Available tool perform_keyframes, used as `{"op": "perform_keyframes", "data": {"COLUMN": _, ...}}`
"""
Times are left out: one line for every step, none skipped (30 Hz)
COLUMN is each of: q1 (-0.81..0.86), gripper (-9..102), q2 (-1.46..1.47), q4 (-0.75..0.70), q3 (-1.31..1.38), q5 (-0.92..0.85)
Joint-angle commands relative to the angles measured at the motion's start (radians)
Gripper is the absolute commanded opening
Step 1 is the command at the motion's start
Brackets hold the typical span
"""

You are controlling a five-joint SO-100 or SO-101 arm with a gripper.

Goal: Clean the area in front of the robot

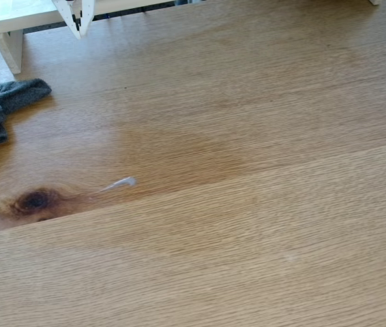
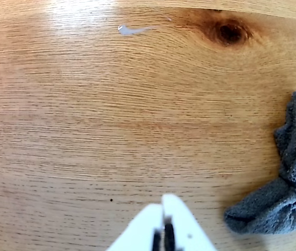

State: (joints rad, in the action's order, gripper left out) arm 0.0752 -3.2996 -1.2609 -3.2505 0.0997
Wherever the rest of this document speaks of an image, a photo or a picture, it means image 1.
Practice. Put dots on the white wooden riser shelf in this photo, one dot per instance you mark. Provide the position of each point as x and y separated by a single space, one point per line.
26 13

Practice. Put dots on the small whitish spill streak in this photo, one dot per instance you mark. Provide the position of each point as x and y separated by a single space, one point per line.
121 183

